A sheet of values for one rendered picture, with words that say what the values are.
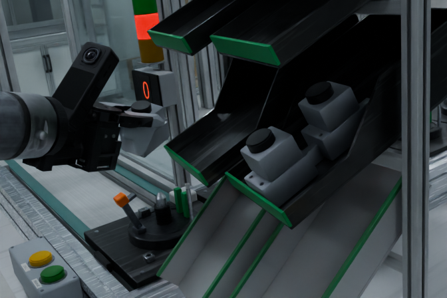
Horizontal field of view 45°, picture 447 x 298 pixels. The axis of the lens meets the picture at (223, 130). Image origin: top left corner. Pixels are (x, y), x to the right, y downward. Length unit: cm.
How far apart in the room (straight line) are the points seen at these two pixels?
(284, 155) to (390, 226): 14
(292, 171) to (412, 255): 16
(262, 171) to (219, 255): 27
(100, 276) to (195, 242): 22
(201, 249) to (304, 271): 20
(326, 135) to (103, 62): 29
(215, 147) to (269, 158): 19
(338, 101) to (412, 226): 15
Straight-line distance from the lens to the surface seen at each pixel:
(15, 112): 60
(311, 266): 68
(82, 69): 69
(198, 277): 80
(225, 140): 71
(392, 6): 55
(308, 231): 71
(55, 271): 99
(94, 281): 95
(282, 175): 55
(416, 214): 58
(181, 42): 60
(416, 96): 54
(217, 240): 80
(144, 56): 115
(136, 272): 93
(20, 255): 110
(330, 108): 57
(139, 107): 79
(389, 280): 106
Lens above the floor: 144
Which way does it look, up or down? 17 degrees down
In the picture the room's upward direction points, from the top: 6 degrees counter-clockwise
